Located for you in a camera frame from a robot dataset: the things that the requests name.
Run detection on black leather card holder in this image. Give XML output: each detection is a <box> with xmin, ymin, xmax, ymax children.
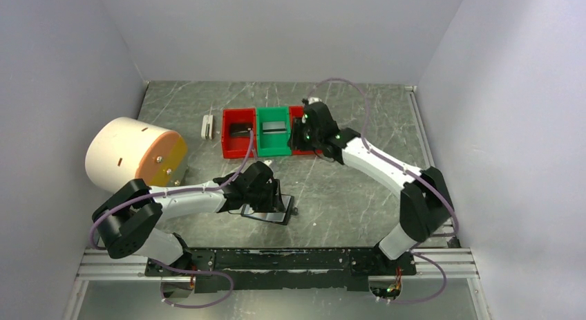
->
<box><xmin>240</xmin><ymin>194</ymin><xmax>299</xmax><ymax>225</ymax></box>

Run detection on green plastic bin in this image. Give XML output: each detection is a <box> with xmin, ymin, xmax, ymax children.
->
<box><xmin>256</xmin><ymin>106</ymin><xmax>292</xmax><ymax>157</ymax></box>

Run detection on red plastic bin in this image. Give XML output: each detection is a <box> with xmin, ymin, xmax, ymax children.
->
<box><xmin>221</xmin><ymin>108</ymin><xmax>258</xmax><ymax>159</ymax></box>
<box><xmin>287</xmin><ymin>106</ymin><xmax>326</xmax><ymax>154</ymax></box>

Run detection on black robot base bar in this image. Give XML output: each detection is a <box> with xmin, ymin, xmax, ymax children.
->
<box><xmin>144</xmin><ymin>247</ymin><xmax>416</xmax><ymax>293</ymax></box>

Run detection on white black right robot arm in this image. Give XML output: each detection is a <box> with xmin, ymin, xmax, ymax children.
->
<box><xmin>288</xmin><ymin>97</ymin><xmax>454</xmax><ymax>274</ymax></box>

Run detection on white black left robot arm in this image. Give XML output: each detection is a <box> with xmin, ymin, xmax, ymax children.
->
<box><xmin>90</xmin><ymin>161</ymin><xmax>294</xmax><ymax>276</ymax></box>

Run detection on silver card in bin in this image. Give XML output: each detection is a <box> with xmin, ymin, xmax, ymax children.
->
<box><xmin>261</xmin><ymin>121</ymin><xmax>287</xmax><ymax>135</ymax></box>

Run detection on black card in bin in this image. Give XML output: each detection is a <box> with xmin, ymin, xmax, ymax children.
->
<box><xmin>229</xmin><ymin>123</ymin><xmax>254</xmax><ymax>138</ymax></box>

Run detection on small white clip block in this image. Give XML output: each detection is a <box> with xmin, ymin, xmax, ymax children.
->
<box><xmin>200</xmin><ymin>114</ymin><xmax>214</xmax><ymax>140</ymax></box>

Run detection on white orange cylinder drum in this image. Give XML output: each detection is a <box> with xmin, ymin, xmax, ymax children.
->
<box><xmin>85</xmin><ymin>117</ymin><xmax>188</xmax><ymax>194</ymax></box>

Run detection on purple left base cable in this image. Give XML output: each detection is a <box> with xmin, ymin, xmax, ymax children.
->
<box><xmin>151</xmin><ymin>258</ymin><xmax>235</xmax><ymax>309</ymax></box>

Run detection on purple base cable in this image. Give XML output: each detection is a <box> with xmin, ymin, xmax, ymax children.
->
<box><xmin>375</xmin><ymin>251</ymin><xmax>448</xmax><ymax>307</ymax></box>
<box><xmin>151</xmin><ymin>258</ymin><xmax>235</xmax><ymax>309</ymax></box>

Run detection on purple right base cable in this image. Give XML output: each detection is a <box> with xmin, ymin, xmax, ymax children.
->
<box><xmin>375</xmin><ymin>251</ymin><xmax>448</xmax><ymax>307</ymax></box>

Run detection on aluminium frame rail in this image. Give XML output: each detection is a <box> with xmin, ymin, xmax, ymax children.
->
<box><xmin>62</xmin><ymin>85</ymin><xmax>493</xmax><ymax>320</ymax></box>

